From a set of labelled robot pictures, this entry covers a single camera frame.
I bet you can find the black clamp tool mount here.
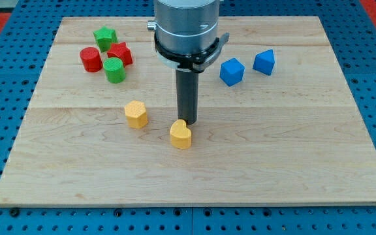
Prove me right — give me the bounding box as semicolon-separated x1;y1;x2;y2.
154;33;230;72

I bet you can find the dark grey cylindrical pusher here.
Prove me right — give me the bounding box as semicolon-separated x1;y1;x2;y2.
176;70;198;125

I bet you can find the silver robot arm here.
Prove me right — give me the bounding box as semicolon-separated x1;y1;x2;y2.
147;0;230;125

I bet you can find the yellow heart block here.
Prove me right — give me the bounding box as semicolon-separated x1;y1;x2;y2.
170;119;192;149

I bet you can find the yellow hexagon block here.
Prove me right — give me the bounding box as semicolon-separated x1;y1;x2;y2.
124;101;148;129

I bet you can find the blue cube block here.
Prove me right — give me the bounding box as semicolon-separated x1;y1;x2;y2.
219;58;245;87

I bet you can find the blue triangular block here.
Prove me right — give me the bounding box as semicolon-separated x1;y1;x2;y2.
253;49;275;76

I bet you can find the red star block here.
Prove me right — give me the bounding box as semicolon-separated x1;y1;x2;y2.
107;42;133;67

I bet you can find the green cylinder block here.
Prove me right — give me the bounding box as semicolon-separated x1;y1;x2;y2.
103;57;126;84

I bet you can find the green star block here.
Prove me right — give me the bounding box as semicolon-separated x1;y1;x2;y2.
93;26;118;52

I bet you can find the red cylinder block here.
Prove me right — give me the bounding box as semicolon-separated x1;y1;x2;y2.
80;47;102;72

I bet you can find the light wooden board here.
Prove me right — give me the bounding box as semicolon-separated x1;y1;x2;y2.
0;16;376;208

